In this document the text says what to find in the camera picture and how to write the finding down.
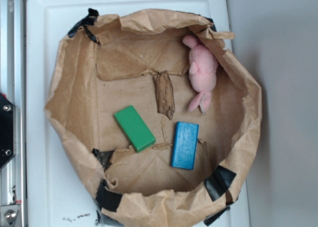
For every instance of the green wooden block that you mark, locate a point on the green wooden block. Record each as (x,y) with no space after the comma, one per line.
(134,128)

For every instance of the pink plush toy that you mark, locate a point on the pink plush toy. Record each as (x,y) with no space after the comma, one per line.
(202,73)

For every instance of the metal corner bracket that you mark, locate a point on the metal corner bracket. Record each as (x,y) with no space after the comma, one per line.
(10,216)

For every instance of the brown bark piece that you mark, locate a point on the brown bark piece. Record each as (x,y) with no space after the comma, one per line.
(164,95)

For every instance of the blue wooden block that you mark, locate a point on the blue wooden block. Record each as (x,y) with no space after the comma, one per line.
(184,145)

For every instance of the aluminium frame rail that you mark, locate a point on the aluminium frame rail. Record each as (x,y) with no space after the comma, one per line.
(13,189)

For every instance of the black mounting plate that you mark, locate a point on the black mounting plate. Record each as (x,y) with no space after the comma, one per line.
(6,131)

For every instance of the brown paper bag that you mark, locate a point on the brown paper bag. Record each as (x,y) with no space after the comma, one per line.
(107,63)

